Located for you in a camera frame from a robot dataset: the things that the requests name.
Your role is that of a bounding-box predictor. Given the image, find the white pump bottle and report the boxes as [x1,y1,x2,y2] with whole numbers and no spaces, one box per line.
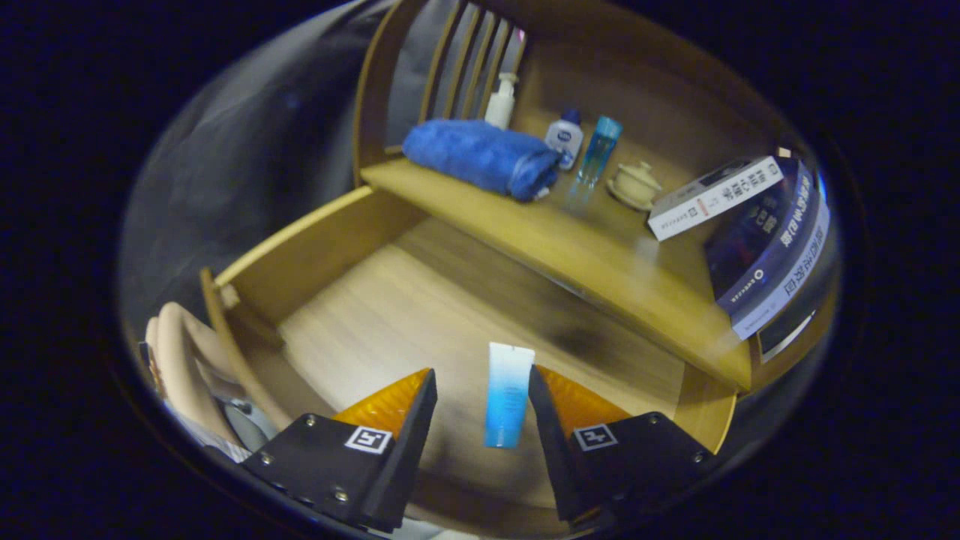
[484,72,520,130]

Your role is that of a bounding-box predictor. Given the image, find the pale lavender book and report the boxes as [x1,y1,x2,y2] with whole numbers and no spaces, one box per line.
[731,199,832,342]

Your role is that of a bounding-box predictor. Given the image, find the blue folded towel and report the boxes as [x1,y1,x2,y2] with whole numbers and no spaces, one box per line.
[401,118,562,203]

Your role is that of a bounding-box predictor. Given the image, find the blue white tube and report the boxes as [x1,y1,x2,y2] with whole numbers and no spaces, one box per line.
[484,342,536,449]

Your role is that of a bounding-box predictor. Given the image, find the beige chair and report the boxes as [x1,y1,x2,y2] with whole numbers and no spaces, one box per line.
[144,301,248,451]

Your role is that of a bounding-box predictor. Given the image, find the black backdrop cloth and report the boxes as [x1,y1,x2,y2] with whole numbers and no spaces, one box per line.
[120,0,406,331]

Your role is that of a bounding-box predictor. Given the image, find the white book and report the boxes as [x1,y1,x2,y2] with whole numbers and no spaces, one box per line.
[647,155,785,242]

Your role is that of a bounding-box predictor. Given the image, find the clear blue bottle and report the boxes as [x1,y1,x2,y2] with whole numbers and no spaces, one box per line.
[576,115,623,188]

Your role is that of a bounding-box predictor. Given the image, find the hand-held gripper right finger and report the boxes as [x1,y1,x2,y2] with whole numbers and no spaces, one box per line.
[527,364,715,524]

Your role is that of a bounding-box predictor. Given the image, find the beige lidded teacup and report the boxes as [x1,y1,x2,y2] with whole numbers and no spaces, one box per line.
[606,160,664,212]

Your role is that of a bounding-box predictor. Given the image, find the dark blue book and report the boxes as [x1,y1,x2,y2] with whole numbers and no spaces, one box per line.
[703,157,818,316]

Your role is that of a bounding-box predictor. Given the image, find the wooden drawer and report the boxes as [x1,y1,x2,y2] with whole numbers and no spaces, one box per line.
[199,186,740,537]

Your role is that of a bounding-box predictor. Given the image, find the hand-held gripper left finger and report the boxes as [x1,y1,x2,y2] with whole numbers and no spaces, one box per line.
[240,367,439,534]

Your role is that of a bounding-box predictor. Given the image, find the white bottle blue cap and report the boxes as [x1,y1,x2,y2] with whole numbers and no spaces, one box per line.
[544,109,584,172]

